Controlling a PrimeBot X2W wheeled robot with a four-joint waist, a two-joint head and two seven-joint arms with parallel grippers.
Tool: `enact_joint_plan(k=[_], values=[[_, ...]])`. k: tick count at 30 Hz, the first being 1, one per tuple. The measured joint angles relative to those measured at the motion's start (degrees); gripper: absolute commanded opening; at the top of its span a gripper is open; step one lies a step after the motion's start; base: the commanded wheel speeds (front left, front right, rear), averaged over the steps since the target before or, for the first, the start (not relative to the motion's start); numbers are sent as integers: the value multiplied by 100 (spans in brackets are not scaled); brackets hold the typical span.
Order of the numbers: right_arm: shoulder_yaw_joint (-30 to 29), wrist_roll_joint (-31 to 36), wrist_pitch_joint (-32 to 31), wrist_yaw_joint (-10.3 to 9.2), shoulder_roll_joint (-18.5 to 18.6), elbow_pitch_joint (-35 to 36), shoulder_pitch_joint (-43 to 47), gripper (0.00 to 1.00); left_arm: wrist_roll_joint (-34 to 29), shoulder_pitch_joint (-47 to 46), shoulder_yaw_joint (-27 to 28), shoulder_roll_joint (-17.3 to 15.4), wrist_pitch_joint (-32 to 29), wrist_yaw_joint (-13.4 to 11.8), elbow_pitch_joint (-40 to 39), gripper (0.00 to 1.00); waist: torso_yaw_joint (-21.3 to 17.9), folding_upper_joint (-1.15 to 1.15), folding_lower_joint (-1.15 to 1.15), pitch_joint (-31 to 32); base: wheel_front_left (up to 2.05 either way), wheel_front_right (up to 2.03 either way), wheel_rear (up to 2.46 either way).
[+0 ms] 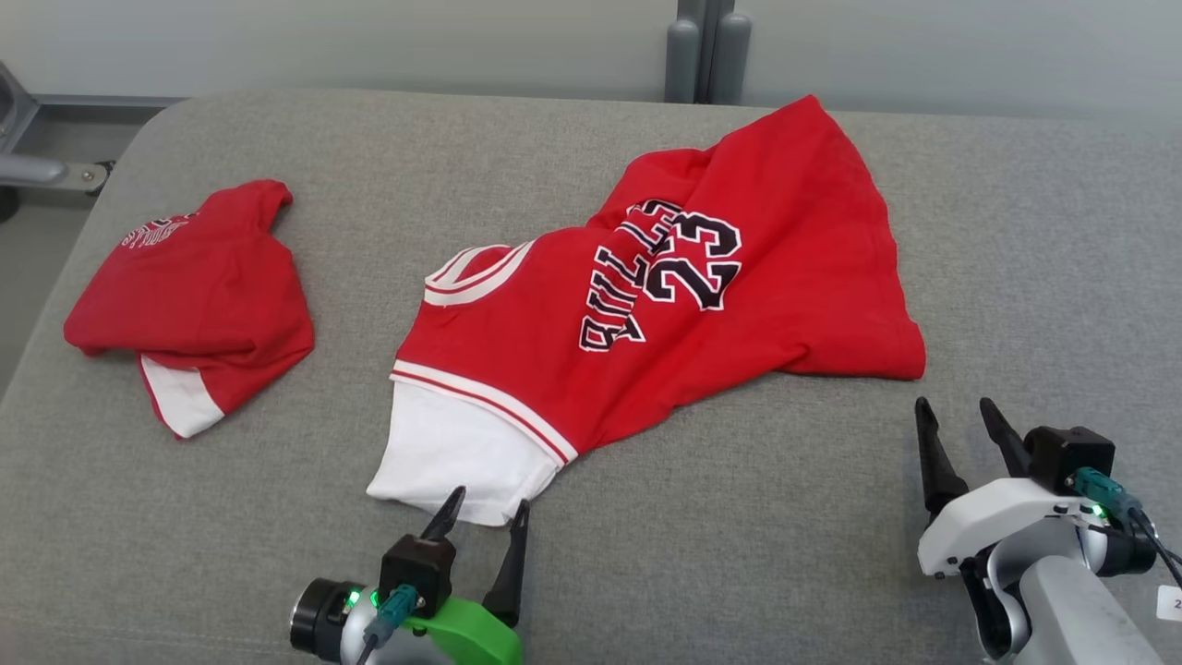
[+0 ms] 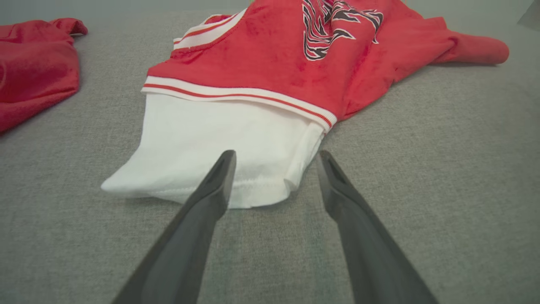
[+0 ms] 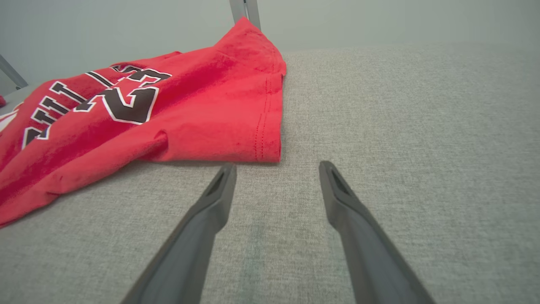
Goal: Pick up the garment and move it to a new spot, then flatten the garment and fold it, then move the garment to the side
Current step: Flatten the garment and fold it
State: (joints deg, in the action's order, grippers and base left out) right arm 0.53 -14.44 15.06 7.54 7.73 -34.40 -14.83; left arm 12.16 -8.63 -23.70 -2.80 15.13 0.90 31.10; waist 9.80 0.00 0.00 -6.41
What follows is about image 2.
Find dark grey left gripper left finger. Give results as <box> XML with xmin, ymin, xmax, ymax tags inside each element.
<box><xmin>112</xmin><ymin>150</ymin><xmax>237</xmax><ymax>304</ymax></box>

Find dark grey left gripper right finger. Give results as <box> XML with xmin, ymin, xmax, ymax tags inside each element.
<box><xmin>318</xmin><ymin>150</ymin><xmax>437</xmax><ymax>304</ymax></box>

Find red jersey shirt white sleeves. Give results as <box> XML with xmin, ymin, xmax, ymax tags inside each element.
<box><xmin>100</xmin><ymin>0</ymin><xmax>510</xmax><ymax>209</ymax></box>

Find red shorts white hem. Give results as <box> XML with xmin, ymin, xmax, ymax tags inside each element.
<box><xmin>0</xmin><ymin>18</ymin><xmax>88</xmax><ymax>135</ymax></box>

